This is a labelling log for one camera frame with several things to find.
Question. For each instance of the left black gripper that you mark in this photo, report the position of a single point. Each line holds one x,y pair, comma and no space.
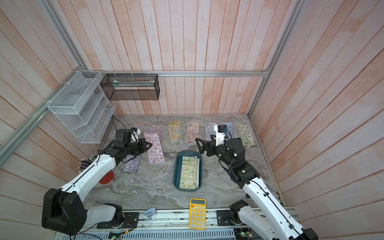
143,143

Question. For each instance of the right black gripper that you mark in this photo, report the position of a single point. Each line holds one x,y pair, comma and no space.
212,149

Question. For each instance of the translucent bubble sticker sheet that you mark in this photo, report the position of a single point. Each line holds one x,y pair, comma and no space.
210,130

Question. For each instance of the pink character sticker sheet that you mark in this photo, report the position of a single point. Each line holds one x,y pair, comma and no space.
155,152

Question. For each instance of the cat sticker sheet pink blue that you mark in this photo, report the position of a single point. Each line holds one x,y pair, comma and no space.
139,126

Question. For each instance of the purple cartoon sticker sheet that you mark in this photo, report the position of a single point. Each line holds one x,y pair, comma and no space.
131,164

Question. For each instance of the teal storage tray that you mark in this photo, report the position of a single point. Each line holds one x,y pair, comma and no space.
178,169

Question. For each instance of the blue penguin sticker sheet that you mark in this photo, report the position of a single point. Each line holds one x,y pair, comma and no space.
230,129

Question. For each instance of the yellow green animal sticker sheet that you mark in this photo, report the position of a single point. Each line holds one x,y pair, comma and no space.
189,173

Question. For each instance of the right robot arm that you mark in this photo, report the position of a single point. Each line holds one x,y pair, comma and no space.
277,223

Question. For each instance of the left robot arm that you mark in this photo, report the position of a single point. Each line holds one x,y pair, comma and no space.
74,192

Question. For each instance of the bottom sticker sheet in tray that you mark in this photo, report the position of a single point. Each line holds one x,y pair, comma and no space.
193,130

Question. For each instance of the pencil holder with pencils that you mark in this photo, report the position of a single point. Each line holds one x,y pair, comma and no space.
105,177

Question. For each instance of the black mesh basket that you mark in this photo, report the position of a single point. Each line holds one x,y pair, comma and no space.
131,87

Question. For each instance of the yellow calculator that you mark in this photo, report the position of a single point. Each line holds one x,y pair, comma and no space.
197,214

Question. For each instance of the blue stapler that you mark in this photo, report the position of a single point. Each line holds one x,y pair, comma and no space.
150,213

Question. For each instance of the green circuit board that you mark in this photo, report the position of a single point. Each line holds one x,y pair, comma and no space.
243,234

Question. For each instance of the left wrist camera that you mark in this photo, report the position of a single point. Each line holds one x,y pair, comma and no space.
135,134

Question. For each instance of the white wire mesh shelf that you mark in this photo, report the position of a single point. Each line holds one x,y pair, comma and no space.
84,111

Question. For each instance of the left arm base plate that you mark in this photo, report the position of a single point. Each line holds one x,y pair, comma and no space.
130,221

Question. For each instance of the aluminium front rail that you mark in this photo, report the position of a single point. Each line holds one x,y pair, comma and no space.
177,216

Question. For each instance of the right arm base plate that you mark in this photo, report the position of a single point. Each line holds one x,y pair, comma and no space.
225,217

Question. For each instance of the white vented cable duct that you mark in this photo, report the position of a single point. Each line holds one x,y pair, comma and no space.
209,234

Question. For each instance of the aluminium wall rail left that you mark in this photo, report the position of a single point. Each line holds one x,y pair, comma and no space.
20,135

